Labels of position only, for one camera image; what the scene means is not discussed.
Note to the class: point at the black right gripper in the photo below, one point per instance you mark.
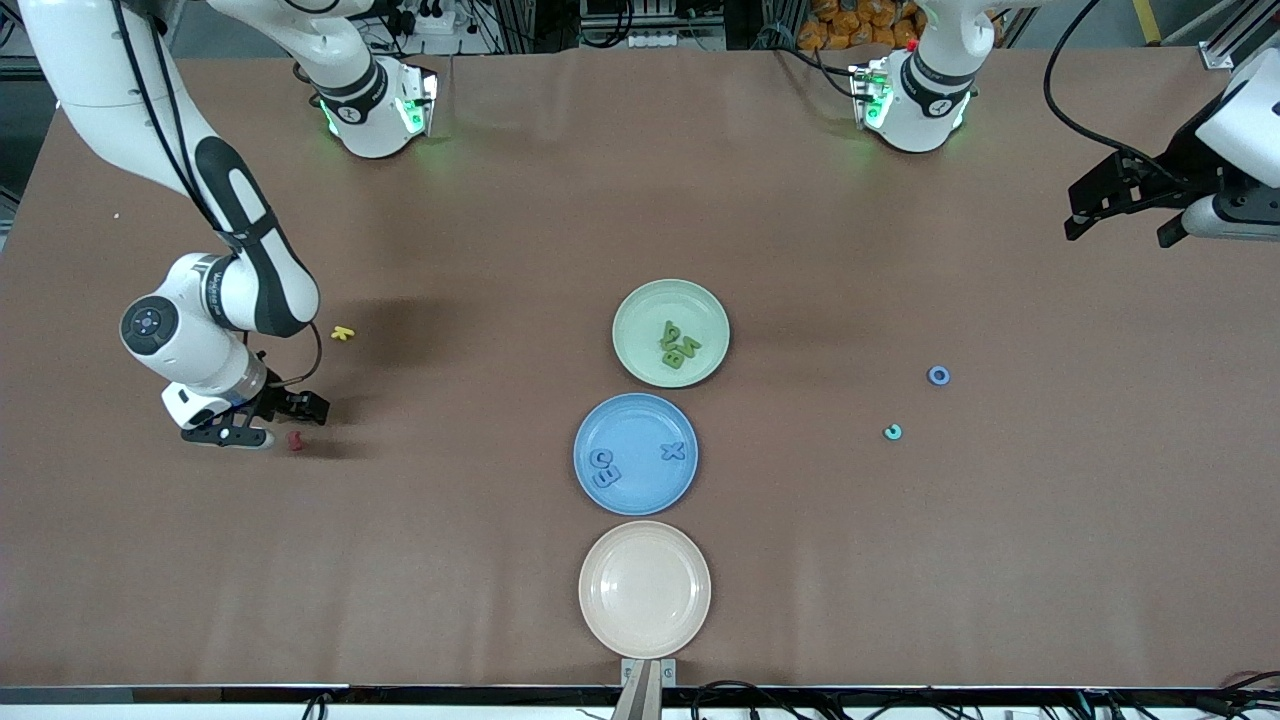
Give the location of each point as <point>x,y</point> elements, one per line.
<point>272,399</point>

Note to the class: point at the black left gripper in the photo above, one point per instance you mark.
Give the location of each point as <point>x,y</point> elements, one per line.
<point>1180,165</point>

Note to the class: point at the blue foam letter G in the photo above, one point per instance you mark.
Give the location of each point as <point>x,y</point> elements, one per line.
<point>594,459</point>

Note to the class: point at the blue foam letter m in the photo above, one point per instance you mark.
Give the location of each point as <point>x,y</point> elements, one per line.
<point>607,477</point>

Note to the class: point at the green foam letter B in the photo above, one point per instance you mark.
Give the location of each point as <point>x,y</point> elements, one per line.
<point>673,359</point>

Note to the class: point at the blue foam letter x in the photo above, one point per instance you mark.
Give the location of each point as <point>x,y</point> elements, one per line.
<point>675,451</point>

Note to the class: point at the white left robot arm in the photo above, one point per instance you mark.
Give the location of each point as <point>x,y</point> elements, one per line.
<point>915,120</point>

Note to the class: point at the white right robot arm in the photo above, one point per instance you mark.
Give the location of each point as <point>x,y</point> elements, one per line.
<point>190,345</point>

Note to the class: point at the brown table cover sheet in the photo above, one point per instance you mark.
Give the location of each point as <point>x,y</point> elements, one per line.
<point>200,600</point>

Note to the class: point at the blue foam letter O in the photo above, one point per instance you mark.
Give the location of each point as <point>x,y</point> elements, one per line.
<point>931,376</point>

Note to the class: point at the orange packaged goods pile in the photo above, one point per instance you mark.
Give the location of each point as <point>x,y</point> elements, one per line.
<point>850,25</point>

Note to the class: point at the light green plate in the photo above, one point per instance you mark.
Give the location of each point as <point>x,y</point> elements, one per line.
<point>640,310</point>

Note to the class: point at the blue plate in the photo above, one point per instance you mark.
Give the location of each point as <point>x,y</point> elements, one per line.
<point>650,495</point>

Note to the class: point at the beige plate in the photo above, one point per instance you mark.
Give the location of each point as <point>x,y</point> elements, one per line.
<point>645,590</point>

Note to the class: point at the white power strip with plugs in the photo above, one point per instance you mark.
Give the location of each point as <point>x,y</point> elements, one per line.
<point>440,20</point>

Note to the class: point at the aluminium frame profile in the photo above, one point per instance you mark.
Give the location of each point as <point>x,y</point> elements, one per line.
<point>1225,45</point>

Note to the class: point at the grey camera pole bracket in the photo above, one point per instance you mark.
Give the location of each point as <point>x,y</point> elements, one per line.
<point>648,690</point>

